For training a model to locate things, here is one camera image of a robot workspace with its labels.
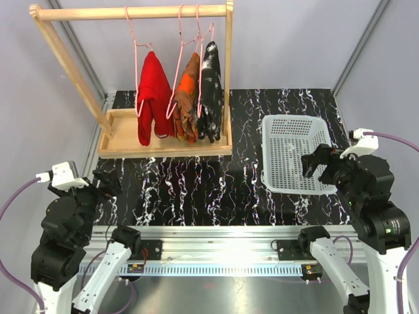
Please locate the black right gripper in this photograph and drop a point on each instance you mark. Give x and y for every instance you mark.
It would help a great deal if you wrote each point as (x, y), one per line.
(325, 154)

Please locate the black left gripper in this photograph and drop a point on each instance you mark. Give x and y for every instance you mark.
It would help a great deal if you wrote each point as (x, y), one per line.
(111, 186)

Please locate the red trousers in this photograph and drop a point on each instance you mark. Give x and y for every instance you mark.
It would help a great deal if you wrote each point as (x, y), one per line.
(153, 97)

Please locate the pink wire hanger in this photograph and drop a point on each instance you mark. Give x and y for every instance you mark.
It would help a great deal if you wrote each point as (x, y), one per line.
(201, 38)
(135, 65)
(171, 106)

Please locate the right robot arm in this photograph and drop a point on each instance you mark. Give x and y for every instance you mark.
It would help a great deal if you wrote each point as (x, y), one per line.
(383, 229)

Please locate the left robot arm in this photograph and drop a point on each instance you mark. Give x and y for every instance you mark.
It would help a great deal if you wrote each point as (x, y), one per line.
(67, 230)

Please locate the orange patterned trousers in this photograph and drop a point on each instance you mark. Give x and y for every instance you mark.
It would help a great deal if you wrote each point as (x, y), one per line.
(184, 113)

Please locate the black white patterned trousers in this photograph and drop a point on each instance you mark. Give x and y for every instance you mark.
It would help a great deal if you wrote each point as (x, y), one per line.
(211, 99)

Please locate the white plastic basket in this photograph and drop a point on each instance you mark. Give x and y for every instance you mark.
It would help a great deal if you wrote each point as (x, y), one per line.
(285, 139)

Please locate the wooden clothes rack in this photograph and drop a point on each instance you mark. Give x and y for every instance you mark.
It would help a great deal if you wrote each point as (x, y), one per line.
(119, 135)

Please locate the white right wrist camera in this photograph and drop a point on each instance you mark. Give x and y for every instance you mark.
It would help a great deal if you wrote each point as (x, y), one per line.
(362, 143)

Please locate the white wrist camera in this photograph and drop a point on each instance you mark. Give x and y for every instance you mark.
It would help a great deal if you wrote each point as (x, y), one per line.
(362, 143)
(63, 176)

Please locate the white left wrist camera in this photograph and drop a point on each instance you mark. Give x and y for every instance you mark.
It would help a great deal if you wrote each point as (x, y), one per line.
(63, 176)

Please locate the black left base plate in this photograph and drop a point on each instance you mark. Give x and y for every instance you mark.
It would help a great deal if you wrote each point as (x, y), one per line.
(151, 249)

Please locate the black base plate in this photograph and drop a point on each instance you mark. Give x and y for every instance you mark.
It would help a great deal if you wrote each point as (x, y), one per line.
(151, 249)
(289, 250)

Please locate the aluminium mounting rail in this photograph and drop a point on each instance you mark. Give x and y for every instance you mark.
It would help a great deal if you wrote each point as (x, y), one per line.
(222, 244)

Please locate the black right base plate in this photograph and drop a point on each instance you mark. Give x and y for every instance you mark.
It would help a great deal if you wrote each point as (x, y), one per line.
(289, 250)

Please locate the white slotted cable duct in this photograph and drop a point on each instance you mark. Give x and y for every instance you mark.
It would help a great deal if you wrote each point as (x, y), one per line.
(209, 270)

